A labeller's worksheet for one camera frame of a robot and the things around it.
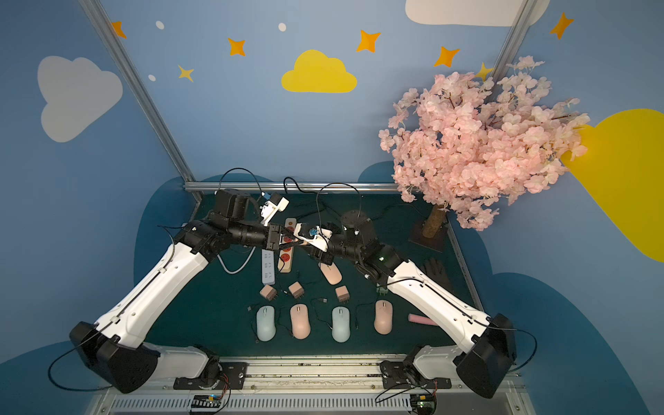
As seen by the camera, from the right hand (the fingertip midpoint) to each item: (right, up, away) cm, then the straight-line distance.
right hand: (309, 230), depth 70 cm
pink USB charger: (-16, -22, +18) cm, 33 cm away
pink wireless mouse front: (-4, -30, +12) cm, 33 cm away
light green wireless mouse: (-16, -30, +12) cm, 36 cm away
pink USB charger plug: (+10, -23, +19) cm, 32 cm away
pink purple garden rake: (+36, -31, +15) cm, 50 cm away
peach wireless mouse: (+6, -17, +25) cm, 31 cm away
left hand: (-2, -2, -2) cm, 4 cm away
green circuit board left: (-30, -49, +3) cm, 58 cm away
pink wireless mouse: (+23, -29, +14) cm, 40 cm away
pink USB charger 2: (-7, -22, +20) cm, 31 cm away
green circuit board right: (+32, -50, +3) cm, 60 cm away
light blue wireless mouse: (+9, -31, +12) cm, 34 cm away
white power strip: (-18, -18, +23) cm, 34 cm away
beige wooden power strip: (-12, -13, +27) cm, 32 cm away
